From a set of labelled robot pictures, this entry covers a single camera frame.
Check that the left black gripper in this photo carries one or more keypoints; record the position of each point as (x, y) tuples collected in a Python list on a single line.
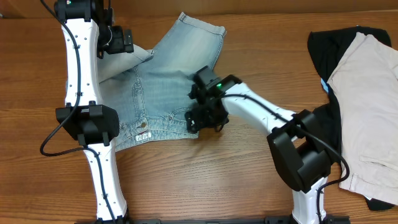
[(125, 41)]

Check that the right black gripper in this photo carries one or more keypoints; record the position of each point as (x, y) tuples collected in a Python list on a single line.
[(199, 120)]

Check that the light blue denim shorts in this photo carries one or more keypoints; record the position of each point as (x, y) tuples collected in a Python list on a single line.
[(149, 88)]

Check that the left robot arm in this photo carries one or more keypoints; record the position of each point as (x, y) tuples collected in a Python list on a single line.
[(89, 32)]

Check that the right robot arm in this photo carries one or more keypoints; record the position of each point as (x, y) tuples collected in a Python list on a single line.
[(296, 140)]

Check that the black garment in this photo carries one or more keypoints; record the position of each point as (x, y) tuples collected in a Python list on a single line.
[(326, 50)]

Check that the beige pink shorts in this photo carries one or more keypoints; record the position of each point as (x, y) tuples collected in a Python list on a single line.
[(365, 85)]

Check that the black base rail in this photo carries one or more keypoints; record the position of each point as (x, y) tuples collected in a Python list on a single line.
[(267, 220)]

